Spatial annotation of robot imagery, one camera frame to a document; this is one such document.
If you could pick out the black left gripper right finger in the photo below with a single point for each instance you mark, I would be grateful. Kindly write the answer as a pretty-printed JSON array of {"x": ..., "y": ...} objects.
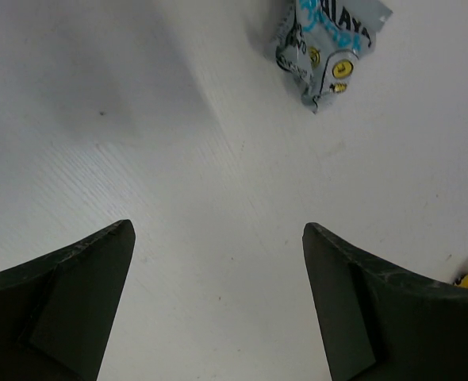
[{"x": 380, "y": 321}]

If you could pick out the silver blue snack wrapper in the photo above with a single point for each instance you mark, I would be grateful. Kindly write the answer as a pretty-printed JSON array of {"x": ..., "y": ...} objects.
[{"x": 319, "y": 43}]

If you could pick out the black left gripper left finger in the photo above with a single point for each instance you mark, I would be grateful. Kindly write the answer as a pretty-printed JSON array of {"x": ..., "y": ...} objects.
[{"x": 57, "y": 311}]

